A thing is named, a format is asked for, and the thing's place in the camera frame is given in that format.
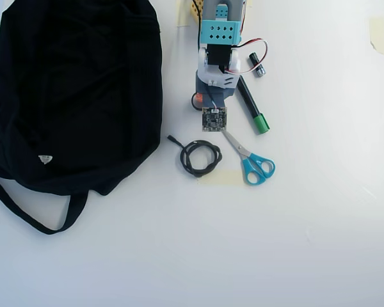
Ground blue-grey gripper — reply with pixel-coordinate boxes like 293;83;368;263
194;72;237;111

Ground black fabric bag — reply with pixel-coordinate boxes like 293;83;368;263
0;0;164;236

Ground black marker with green cap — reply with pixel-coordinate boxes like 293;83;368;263
236;75;271;135

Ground black cylindrical battery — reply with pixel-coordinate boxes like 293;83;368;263
248;52;267;77

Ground beige masking tape piece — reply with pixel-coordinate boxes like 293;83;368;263
175;0;193;27
368;17;384;55
197;170;244;187

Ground yellow perforated base block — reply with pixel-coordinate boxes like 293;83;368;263
190;0;205;25

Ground thin camera wire bundle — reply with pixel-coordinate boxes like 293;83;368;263
206;84;221;110

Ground small camera circuit board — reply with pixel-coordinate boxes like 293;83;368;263
202;107;228;132

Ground coiled black cable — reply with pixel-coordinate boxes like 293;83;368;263
166;134;224;178

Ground teal-handled scissors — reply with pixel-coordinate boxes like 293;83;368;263
222;129;276;186

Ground white red black servo wire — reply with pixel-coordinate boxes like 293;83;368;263
232;38;271;76

